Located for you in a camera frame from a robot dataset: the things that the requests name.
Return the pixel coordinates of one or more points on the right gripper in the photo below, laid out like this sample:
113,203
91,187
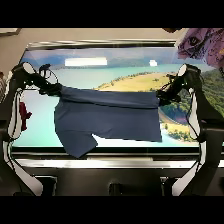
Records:
166,95

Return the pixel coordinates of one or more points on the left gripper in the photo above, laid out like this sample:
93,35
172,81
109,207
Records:
51,89

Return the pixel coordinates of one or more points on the dark blue shorts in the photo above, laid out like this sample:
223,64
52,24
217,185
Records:
113,116

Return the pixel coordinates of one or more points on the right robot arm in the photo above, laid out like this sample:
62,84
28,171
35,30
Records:
203,113

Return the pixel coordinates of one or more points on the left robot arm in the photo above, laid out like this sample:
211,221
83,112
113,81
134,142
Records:
13,110

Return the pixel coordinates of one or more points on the purple printed garment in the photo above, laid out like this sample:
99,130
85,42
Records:
203,45

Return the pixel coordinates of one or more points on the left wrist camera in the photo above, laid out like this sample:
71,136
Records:
44,68

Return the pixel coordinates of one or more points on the silver frame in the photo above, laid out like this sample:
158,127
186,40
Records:
113,163

